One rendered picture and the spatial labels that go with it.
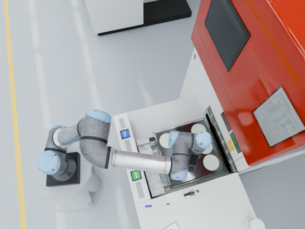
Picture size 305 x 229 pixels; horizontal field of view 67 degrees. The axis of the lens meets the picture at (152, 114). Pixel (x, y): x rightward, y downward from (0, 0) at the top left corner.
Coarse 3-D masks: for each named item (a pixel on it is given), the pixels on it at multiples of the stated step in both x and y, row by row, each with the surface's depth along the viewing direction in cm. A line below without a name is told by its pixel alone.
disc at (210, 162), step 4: (208, 156) 146; (212, 156) 146; (204, 160) 144; (208, 160) 144; (212, 160) 145; (216, 160) 145; (204, 164) 143; (208, 164) 144; (212, 164) 144; (216, 164) 144; (208, 168) 143; (212, 168) 143; (216, 168) 143
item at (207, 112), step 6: (204, 114) 161; (210, 114) 152; (210, 126) 156; (216, 132) 148; (216, 138) 153; (216, 144) 153; (222, 144) 144; (222, 150) 150; (222, 156) 149; (228, 156) 142; (228, 162) 142; (228, 168) 146
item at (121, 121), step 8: (120, 120) 147; (128, 120) 147; (120, 128) 144; (128, 128) 145; (120, 136) 142; (120, 144) 140; (128, 144) 141; (128, 176) 133; (144, 176) 134; (136, 184) 132; (144, 184) 132; (136, 192) 130; (144, 192) 130; (136, 200) 128; (144, 200) 129
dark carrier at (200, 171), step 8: (176, 128) 152; (184, 128) 152; (160, 136) 150; (160, 144) 147; (168, 152) 146; (216, 152) 147; (200, 160) 144; (200, 168) 143; (192, 176) 140; (200, 176) 141
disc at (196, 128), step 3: (192, 126) 153; (195, 126) 153; (198, 126) 153; (201, 126) 153; (192, 129) 152; (195, 129) 152; (198, 129) 152; (201, 129) 152; (204, 129) 152; (192, 132) 151; (195, 132) 151; (198, 132) 151
